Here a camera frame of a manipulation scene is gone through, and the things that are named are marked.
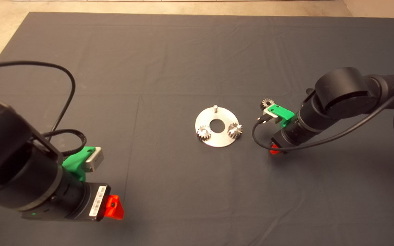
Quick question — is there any right silver camera box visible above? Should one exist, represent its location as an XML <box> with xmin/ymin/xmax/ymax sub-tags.
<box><xmin>263</xmin><ymin>107</ymin><xmax>279</xmax><ymax>120</ymax></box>

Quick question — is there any round metal plate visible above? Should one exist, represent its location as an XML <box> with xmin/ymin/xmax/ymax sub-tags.
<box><xmin>195</xmin><ymin>105</ymin><xmax>240</xmax><ymax>148</ymax></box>

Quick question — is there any left arm braided black cable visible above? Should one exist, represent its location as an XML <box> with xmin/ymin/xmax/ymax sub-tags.
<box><xmin>43</xmin><ymin>128</ymin><xmax>87</xmax><ymax>156</ymax></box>

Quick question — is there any left green camera mount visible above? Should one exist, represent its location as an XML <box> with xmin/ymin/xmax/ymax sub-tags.
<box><xmin>62</xmin><ymin>146</ymin><xmax>96</xmax><ymax>181</ymax></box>

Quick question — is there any silver camera box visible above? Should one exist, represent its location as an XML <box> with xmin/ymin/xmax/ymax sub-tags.
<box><xmin>82</xmin><ymin>147</ymin><xmax>104</xmax><ymax>172</ymax></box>
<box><xmin>263</xmin><ymin>107</ymin><xmax>279</xmax><ymax>120</ymax></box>

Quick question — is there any small shiny steel gear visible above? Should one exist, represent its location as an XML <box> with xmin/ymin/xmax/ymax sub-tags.
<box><xmin>197</xmin><ymin>125</ymin><xmax>213</xmax><ymax>140</ymax></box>
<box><xmin>228</xmin><ymin>122</ymin><xmax>244</xmax><ymax>139</ymax></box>

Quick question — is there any left silver camera box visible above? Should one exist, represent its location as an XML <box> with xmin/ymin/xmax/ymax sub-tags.
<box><xmin>82</xmin><ymin>147</ymin><xmax>104</xmax><ymax>172</ymax></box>

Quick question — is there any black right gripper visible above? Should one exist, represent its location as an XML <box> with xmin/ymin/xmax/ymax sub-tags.
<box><xmin>270</xmin><ymin>119</ymin><xmax>302</xmax><ymax>155</ymax></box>

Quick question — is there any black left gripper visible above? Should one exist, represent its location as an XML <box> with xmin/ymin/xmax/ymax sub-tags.
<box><xmin>20</xmin><ymin>172</ymin><xmax>124</xmax><ymax>221</ymax></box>

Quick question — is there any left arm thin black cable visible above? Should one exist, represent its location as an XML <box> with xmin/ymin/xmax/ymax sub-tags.
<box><xmin>0</xmin><ymin>61</ymin><xmax>76</xmax><ymax>134</ymax></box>

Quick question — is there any right green camera mount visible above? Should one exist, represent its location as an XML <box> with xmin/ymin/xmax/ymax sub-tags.
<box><xmin>268</xmin><ymin>104</ymin><xmax>295</xmax><ymax>127</ymax></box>

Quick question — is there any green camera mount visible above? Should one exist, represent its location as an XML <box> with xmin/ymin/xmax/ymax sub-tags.
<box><xmin>62</xmin><ymin>146</ymin><xmax>96</xmax><ymax>181</ymax></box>
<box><xmin>268</xmin><ymin>104</ymin><xmax>295</xmax><ymax>127</ymax></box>

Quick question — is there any dark grey table cloth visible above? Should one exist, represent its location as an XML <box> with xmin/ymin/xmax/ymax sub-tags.
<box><xmin>0</xmin><ymin>11</ymin><xmax>394</xmax><ymax>246</ymax></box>

